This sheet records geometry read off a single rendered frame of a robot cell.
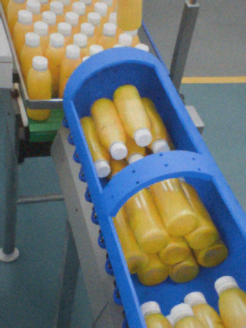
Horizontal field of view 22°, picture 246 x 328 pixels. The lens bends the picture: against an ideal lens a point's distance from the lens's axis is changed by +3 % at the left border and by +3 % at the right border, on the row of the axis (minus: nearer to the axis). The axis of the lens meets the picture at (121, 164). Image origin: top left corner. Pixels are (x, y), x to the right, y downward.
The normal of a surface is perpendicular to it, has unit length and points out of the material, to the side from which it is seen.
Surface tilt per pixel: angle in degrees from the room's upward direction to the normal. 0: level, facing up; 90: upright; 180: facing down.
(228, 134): 0
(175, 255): 88
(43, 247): 0
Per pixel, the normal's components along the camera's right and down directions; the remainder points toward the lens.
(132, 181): -0.53, -0.52
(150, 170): -0.25, -0.67
